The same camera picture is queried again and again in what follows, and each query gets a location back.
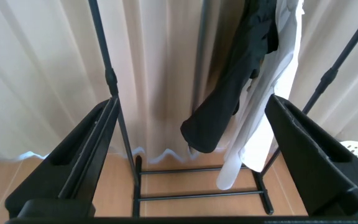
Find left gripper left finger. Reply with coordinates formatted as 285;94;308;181
4;97;121;218

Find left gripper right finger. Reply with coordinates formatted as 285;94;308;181
265;94;358;217

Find white garment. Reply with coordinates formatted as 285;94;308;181
216;0;306;191

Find black shorts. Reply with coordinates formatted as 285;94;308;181
180;0;280;154

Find black clothes rack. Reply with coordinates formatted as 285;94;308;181
87;0;358;218

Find beige curtain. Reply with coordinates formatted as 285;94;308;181
0;0;358;166

